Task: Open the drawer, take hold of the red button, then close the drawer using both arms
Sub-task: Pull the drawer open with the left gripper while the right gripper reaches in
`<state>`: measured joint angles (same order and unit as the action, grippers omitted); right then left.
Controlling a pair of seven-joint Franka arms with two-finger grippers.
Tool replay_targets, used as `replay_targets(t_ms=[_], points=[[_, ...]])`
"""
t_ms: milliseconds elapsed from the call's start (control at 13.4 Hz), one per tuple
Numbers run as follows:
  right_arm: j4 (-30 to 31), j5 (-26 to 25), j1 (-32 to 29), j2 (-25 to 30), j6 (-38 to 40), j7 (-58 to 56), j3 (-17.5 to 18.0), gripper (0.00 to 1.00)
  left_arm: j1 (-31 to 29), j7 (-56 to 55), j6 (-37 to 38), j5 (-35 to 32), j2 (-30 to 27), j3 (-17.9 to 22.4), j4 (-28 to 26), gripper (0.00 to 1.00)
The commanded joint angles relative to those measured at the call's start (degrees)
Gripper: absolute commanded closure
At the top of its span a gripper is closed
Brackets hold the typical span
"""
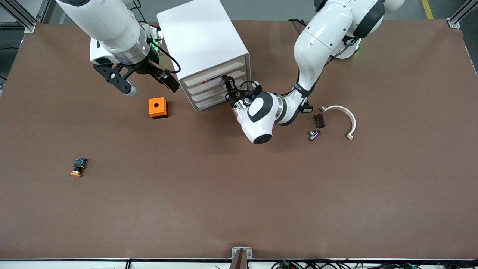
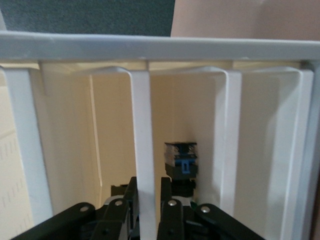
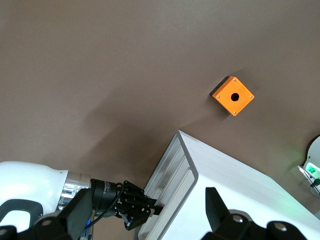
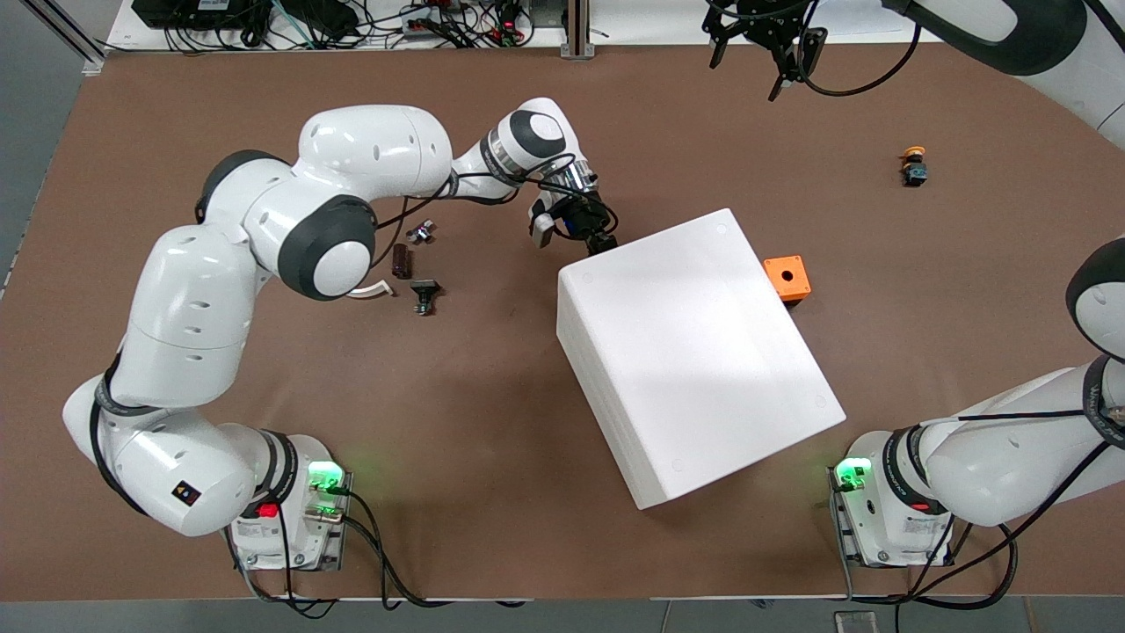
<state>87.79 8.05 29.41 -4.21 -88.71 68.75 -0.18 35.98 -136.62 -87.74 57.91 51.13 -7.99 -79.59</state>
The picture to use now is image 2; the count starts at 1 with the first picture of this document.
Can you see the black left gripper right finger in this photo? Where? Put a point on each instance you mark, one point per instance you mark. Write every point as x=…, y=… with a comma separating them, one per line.
x=175, y=222

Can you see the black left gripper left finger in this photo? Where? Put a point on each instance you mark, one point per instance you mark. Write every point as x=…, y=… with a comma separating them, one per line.
x=117, y=220

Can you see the blue and black relay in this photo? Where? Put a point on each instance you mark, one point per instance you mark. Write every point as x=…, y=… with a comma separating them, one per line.
x=180, y=172

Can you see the white plastic drawer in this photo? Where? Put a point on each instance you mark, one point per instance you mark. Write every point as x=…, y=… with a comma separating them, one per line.
x=25, y=125
x=143, y=125

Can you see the white drawer cabinet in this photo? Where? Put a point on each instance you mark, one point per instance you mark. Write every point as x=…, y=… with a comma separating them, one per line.
x=150, y=47

